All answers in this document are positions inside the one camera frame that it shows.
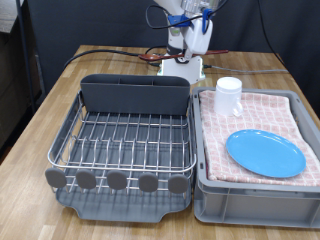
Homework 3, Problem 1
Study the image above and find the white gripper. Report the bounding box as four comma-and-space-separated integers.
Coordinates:
182, 15, 214, 63

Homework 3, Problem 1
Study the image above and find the white plastic mug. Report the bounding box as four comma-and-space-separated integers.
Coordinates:
213, 76, 244, 118

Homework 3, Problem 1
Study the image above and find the pink checked towel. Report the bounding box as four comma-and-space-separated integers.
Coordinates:
198, 89, 320, 187

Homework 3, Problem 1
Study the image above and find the blue mounted wrist camera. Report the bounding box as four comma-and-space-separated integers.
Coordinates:
167, 8, 214, 34

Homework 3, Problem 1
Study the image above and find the grey plastic crate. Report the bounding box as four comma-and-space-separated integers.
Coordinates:
191, 86, 320, 230

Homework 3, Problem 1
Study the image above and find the thin black hanging cable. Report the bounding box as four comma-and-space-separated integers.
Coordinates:
256, 0, 288, 69

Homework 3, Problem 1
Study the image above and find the blue plastic plate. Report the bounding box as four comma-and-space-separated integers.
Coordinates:
225, 128, 307, 179

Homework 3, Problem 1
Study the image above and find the dark grey utensil holder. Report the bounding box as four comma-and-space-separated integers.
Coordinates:
79, 73, 192, 117

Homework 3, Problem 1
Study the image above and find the grey dish drying rack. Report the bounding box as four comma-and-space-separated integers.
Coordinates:
49, 90, 195, 224

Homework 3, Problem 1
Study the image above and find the black metal pole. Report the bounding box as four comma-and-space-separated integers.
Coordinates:
14, 0, 38, 113

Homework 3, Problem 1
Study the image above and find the black cable on table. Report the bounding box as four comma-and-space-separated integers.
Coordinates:
62, 45, 168, 71

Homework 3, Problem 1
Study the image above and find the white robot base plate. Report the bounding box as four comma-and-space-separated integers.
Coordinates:
156, 54, 206, 85

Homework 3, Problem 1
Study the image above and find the dark backdrop curtain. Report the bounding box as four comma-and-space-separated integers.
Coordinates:
26, 0, 320, 98

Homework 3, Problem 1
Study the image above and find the metal wire dish rack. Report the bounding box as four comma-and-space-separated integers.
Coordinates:
47, 90, 198, 196

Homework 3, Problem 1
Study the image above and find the brown wooden spoon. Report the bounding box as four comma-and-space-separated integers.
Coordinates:
137, 49, 230, 63

